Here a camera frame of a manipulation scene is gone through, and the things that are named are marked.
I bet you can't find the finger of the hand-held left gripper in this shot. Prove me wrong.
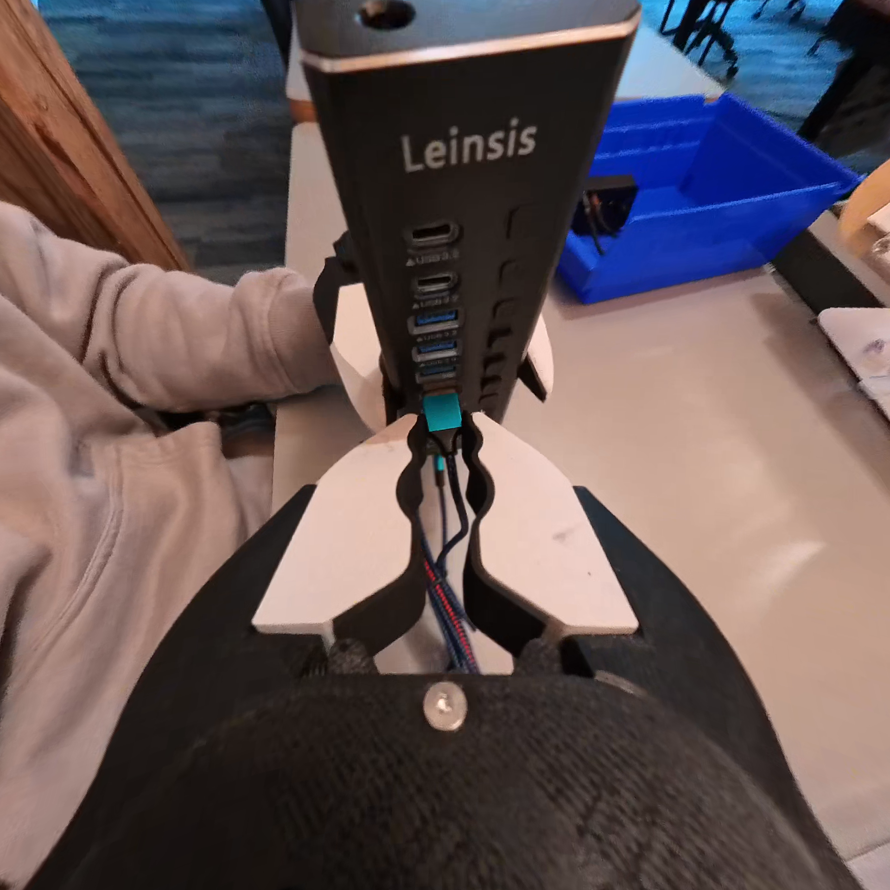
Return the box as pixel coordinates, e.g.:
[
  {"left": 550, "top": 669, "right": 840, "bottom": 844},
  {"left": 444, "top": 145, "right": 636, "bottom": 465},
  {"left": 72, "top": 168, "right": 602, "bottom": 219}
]
[
  {"left": 328, "top": 281, "right": 407, "bottom": 433},
  {"left": 518, "top": 316, "right": 556, "bottom": 406}
]

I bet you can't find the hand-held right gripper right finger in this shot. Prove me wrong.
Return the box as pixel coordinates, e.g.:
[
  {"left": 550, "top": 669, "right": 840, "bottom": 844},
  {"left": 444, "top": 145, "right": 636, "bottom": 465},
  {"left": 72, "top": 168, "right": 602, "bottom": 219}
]
[{"left": 462, "top": 410, "right": 641, "bottom": 658}]

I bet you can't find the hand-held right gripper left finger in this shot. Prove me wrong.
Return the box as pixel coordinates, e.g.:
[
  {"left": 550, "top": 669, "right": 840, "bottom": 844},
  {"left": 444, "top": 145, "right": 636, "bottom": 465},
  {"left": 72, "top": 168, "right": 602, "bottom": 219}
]
[{"left": 252, "top": 413, "right": 426, "bottom": 658}]

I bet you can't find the red blue braided cable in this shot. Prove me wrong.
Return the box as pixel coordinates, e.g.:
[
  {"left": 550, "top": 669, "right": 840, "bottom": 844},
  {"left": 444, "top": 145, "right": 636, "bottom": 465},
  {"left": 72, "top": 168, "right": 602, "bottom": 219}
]
[{"left": 417, "top": 515, "right": 482, "bottom": 674}]

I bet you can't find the black USB hub silver trim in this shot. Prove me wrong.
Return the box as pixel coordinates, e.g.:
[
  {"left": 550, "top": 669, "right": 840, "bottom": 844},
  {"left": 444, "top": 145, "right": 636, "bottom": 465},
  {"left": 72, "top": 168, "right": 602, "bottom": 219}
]
[{"left": 295, "top": 0, "right": 642, "bottom": 426}]

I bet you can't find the blue plastic bin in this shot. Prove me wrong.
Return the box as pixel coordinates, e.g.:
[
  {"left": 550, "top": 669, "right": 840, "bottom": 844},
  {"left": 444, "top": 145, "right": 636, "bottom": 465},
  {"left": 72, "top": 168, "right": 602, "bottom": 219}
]
[{"left": 556, "top": 94, "right": 863, "bottom": 305}]

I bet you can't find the grey desk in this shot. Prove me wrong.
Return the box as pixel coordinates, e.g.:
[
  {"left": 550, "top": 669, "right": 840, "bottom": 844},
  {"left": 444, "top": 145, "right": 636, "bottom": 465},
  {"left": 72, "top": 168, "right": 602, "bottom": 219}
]
[{"left": 271, "top": 121, "right": 890, "bottom": 890}]

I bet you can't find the person's grey hoodie torso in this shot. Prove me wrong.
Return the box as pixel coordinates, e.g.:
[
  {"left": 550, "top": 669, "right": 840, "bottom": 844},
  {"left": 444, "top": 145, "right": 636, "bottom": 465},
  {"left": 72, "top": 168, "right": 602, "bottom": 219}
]
[{"left": 0, "top": 400, "right": 275, "bottom": 890}]

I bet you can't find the white blister packet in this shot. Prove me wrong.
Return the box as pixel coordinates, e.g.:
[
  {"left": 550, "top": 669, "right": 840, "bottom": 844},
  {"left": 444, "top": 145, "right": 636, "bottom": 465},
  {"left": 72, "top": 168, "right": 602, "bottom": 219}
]
[{"left": 817, "top": 306, "right": 890, "bottom": 420}]

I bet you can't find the black office chair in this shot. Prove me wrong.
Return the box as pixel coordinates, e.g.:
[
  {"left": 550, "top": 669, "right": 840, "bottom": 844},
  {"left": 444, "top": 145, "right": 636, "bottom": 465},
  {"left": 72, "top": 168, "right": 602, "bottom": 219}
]
[{"left": 661, "top": 0, "right": 742, "bottom": 79}]

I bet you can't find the wooden post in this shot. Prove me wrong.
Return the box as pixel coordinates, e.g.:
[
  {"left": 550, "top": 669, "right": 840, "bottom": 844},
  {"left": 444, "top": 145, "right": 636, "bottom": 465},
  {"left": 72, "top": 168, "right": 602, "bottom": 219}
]
[{"left": 0, "top": 0, "right": 192, "bottom": 273}]

